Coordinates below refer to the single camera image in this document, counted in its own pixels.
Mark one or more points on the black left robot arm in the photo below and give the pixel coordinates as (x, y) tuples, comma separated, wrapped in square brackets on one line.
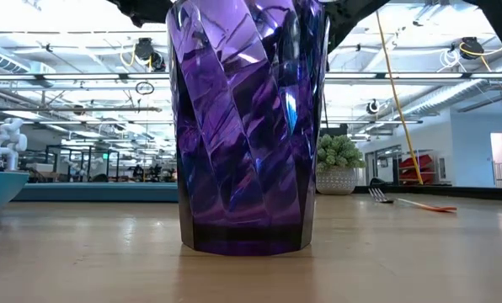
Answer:
[(145, 12)]

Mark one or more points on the potted green plant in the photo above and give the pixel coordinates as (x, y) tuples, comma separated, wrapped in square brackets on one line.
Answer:
[(338, 160)]

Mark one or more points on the blue plastic tray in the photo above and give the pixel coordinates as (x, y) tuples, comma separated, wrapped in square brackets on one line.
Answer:
[(99, 192)]

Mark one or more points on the black wall display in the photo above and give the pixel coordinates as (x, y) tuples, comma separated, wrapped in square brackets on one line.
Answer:
[(333, 130)]

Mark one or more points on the purple faceted plastic cup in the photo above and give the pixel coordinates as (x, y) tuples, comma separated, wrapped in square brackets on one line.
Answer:
[(242, 147)]

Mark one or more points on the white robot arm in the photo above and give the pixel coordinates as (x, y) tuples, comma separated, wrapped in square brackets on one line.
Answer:
[(11, 143)]

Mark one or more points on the silver metal fork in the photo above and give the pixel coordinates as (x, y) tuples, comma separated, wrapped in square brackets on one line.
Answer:
[(379, 195)]

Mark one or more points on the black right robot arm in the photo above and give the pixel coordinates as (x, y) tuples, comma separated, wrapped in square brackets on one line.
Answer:
[(348, 17)]

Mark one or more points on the blue plastic plate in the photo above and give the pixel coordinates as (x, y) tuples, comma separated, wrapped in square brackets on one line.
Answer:
[(0, 189)]

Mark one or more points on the black frame workcell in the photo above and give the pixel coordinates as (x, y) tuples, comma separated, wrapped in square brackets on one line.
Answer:
[(89, 148)]

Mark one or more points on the long ceiling light bar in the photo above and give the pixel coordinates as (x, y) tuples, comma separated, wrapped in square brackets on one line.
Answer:
[(87, 76)]

